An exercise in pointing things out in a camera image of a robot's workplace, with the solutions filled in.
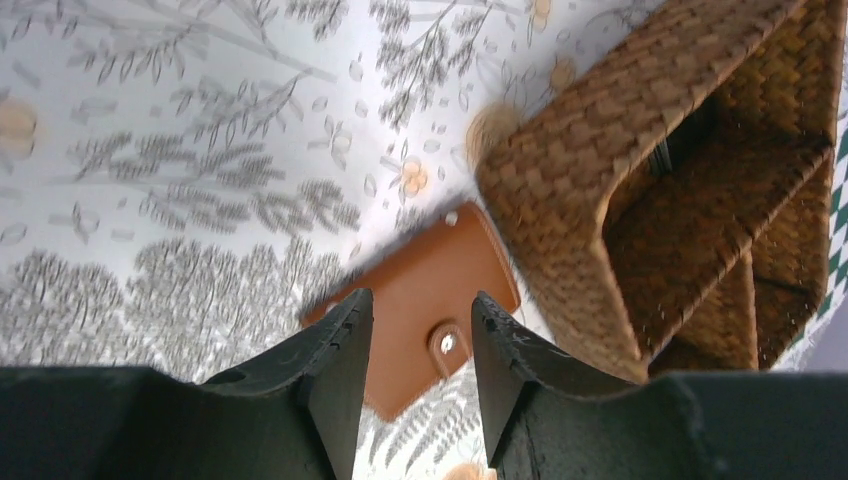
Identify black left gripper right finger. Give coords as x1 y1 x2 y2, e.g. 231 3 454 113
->
471 291 634 467

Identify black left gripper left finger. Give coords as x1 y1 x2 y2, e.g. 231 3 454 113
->
201 289 373 479

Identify brown woven divided basket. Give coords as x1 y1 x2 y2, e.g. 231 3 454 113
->
477 0 847 383

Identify floral patterned table mat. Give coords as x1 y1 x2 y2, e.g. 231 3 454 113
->
0 0 848 480

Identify black item in basket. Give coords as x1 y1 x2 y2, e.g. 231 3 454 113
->
648 106 715 176

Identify green white chessboard mat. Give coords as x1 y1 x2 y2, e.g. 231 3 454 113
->
796 119 847 351

